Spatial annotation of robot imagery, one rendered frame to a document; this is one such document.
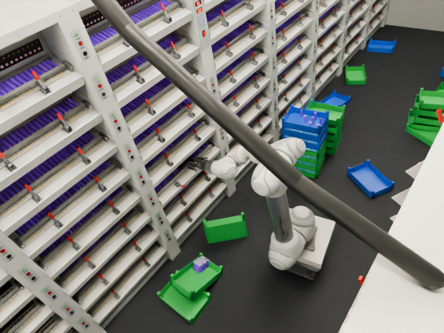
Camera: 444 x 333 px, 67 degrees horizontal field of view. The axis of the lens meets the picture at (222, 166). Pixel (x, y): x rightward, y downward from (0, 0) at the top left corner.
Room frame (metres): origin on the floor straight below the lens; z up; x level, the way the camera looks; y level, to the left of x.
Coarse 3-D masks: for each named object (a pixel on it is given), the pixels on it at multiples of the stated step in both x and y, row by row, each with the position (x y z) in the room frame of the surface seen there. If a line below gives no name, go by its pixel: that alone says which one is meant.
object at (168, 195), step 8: (208, 144) 1.88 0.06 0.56; (216, 144) 1.85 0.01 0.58; (208, 152) 1.81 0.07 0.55; (216, 152) 1.81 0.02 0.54; (184, 176) 1.62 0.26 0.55; (192, 176) 1.62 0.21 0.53; (184, 184) 1.57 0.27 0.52; (168, 192) 1.50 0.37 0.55; (176, 192) 1.51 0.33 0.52; (160, 200) 1.45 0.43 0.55; (168, 200) 1.46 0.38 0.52
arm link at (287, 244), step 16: (288, 160) 1.05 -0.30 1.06; (256, 176) 1.00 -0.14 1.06; (272, 176) 0.97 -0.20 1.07; (256, 192) 0.97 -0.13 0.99; (272, 192) 0.94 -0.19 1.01; (272, 208) 0.99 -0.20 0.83; (288, 208) 1.01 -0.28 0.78; (272, 224) 1.01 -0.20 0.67; (288, 224) 0.98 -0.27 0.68; (272, 240) 1.01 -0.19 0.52; (288, 240) 0.97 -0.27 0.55; (304, 240) 1.02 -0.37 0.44; (272, 256) 0.95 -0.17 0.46; (288, 256) 0.93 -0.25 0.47
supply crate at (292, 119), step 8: (288, 112) 2.11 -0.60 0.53; (296, 112) 2.15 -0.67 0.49; (304, 112) 2.11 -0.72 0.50; (312, 112) 2.07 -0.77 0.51; (320, 112) 2.03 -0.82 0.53; (328, 112) 1.98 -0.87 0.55; (288, 120) 2.07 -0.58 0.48; (296, 120) 2.05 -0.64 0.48; (296, 128) 1.95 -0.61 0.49; (304, 128) 1.91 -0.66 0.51; (312, 128) 1.87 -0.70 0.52; (320, 128) 1.84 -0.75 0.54
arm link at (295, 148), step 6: (288, 138) 1.16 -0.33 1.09; (294, 138) 1.15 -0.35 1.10; (276, 144) 1.17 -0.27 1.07; (282, 144) 1.13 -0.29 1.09; (288, 144) 1.12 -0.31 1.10; (294, 144) 1.11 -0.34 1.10; (300, 144) 1.11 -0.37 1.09; (282, 150) 1.10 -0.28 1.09; (288, 150) 1.10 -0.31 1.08; (294, 150) 1.09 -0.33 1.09; (300, 150) 1.09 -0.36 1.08; (288, 156) 1.07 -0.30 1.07; (294, 156) 1.08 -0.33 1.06; (300, 156) 1.08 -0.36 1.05; (294, 162) 1.07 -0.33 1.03
